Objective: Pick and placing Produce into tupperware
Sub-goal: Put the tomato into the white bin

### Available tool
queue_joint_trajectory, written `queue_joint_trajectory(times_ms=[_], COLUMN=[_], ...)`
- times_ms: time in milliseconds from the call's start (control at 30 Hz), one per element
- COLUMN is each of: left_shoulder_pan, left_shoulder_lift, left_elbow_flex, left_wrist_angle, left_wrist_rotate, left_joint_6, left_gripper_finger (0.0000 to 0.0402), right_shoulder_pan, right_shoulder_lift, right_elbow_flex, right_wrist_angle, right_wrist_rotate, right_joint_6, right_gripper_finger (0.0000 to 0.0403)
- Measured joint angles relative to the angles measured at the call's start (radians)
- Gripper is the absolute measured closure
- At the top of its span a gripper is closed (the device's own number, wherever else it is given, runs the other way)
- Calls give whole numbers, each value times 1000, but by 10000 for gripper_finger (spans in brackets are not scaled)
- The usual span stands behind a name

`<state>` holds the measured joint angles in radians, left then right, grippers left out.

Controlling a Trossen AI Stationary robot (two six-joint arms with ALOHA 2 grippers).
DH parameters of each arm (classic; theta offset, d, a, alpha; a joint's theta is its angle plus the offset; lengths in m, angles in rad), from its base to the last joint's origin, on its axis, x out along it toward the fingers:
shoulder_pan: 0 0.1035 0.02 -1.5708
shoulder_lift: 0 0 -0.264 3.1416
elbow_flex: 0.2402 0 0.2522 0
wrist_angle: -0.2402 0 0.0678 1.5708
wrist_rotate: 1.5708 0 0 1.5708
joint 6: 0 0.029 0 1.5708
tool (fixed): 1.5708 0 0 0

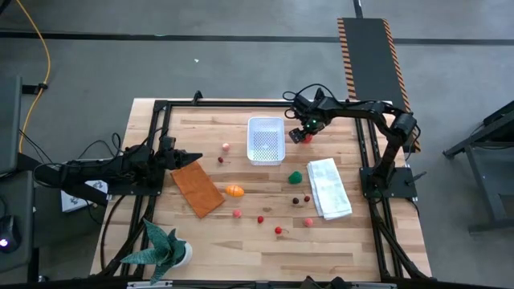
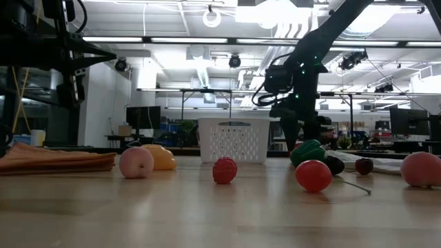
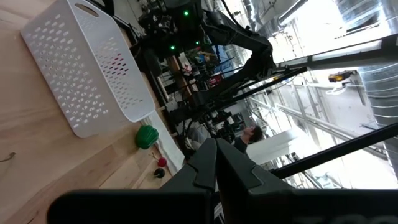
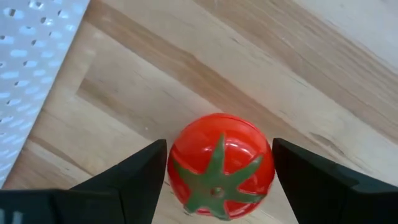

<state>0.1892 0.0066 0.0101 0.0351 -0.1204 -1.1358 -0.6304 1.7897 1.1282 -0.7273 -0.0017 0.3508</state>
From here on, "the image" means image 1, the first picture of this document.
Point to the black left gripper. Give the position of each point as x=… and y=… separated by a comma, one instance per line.
x=168, y=158

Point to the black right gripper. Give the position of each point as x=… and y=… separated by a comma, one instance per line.
x=311, y=114

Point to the red toy tomato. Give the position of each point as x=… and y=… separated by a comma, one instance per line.
x=308, y=139

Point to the small pink toy peach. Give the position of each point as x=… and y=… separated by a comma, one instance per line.
x=225, y=147

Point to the green toy vegetable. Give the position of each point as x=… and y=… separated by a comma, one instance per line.
x=295, y=177

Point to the orange toy fruit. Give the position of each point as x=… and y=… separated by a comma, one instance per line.
x=234, y=191

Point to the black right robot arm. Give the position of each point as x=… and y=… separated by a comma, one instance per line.
x=391, y=154

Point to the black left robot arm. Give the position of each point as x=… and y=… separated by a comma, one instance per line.
x=100, y=168

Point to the orange folded cloth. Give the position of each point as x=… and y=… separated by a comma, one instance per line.
x=197, y=188

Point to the dark red toy cherry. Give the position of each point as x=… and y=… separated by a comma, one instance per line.
x=220, y=159

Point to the white perforated plastic basket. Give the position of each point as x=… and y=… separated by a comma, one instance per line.
x=266, y=140

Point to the white folded towel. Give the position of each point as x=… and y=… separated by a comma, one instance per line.
x=329, y=188

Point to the green plant in white pot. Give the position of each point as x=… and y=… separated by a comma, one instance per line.
x=164, y=251

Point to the black striped-edge floor mat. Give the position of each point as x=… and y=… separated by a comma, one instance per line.
x=369, y=56

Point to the black diagonal stand bar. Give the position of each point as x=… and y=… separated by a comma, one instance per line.
x=94, y=197

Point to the white printed booklet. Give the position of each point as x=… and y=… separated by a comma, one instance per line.
x=76, y=200

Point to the grey side desk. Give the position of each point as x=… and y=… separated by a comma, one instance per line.
x=16, y=200

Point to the black side table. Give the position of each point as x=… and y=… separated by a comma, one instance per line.
x=482, y=184

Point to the grey monitor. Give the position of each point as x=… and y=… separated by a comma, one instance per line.
x=10, y=120

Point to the black computer mouse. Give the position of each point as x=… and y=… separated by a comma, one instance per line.
x=10, y=230

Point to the black frame clamp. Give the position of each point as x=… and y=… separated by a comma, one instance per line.
x=197, y=96
x=319, y=94

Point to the black aluminium extrusion frame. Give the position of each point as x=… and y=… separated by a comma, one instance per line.
x=241, y=104

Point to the silver metal bracket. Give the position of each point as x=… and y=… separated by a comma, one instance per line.
x=373, y=286
x=148, y=284

